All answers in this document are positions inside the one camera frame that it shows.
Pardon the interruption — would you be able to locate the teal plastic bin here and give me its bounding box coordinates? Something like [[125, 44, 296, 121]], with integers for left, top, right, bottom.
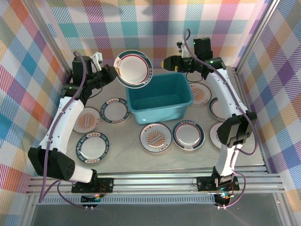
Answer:
[[125, 72, 195, 125]]

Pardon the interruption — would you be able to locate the slotted grey cable duct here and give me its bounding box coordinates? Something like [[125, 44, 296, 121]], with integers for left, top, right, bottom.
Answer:
[[36, 196, 218, 206]]

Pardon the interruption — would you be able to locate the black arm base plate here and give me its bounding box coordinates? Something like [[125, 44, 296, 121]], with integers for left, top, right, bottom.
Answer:
[[196, 176, 241, 193], [71, 178, 115, 194]]

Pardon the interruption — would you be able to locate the aluminium side rail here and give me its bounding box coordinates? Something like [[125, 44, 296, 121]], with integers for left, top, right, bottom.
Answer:
[[231, 67, 269, 174]]

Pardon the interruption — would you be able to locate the aluminium mounting rail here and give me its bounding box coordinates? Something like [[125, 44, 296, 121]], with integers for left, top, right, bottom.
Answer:
[[25, 166, 293, 196]]

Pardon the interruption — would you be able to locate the green rimmed red ring plate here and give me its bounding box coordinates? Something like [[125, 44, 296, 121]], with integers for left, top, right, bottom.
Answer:
[[208, 97, 232, 122], [172, 120, 206, 151], [114, 49, 154, 89]]

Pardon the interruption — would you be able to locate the orange sunburst print plate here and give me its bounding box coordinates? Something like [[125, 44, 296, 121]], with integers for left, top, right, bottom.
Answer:
[[72, 106, 102, 134], [189, 82, 212, 107], [139, 122, 173, 153]]

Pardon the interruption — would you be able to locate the aluminium frame post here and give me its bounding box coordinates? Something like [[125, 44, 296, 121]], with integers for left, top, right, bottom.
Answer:
[[234, 0, 282, 75], [22, 0, 73, 78]]

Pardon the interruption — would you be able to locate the orange-pattern plate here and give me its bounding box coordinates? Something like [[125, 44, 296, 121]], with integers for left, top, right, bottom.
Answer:
[[209, 121, 228, 150]]

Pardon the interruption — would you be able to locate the blue rimmed white plate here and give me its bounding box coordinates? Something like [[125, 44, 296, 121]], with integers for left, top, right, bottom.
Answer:
[[100, 97, 131, 124], [75, 131, 111, 164]]

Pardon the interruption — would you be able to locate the small controller board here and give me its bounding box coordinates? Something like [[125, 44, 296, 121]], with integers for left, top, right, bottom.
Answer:
[[214, 192, 233, 209], [80, 193, 104, 210]]

